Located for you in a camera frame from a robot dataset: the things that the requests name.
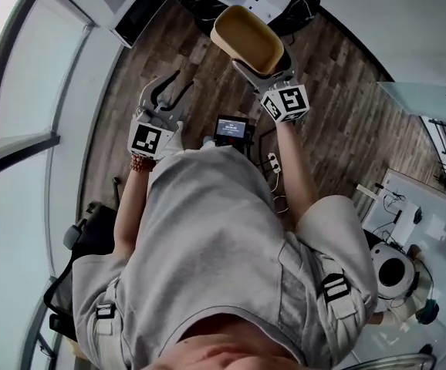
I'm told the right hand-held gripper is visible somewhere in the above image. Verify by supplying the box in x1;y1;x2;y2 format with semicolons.
231;43;310;125

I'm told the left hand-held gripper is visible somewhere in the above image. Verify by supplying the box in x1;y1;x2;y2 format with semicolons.
127;69;196;158

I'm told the tan food container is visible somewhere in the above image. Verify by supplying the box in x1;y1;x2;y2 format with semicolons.
209;5;285;74

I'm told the person's left forearm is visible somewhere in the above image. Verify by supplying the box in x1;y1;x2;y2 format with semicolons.
112;156;159;258

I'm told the person's right forearm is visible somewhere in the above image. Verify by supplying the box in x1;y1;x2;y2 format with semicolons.
274;123;321;229

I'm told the white power strip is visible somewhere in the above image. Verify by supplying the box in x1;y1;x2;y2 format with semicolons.
266;152;282;175

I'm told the glass table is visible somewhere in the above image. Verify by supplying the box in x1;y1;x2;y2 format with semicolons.
376;80;446;116

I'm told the grey shirt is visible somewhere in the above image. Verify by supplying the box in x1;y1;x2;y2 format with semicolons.
71;144;379;370

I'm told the black office chair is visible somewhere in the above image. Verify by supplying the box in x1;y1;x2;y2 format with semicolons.
42;201;120;343

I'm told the black harness buckle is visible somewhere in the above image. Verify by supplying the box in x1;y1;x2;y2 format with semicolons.
322;274;350;304
94;301;117;320

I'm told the white round appliance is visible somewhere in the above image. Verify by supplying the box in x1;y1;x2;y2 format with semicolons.
368;240;420;301

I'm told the person's face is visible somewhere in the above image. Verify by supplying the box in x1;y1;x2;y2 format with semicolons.
157;313;305;370

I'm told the white desk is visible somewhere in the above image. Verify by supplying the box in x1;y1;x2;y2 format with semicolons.
348;166;446;370

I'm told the black recorder with screen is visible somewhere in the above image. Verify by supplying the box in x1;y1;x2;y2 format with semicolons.
211;114;255;148

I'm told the brown beaded bracelet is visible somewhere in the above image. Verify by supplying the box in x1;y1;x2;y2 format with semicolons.
129;153;155;173

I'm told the white cable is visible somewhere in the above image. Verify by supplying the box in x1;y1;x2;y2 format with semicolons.
271;173;290;216

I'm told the black window frame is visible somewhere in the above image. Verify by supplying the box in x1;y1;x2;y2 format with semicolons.
0;0;97;187

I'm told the black cable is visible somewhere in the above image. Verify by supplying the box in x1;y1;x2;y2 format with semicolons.
381;191;407;210

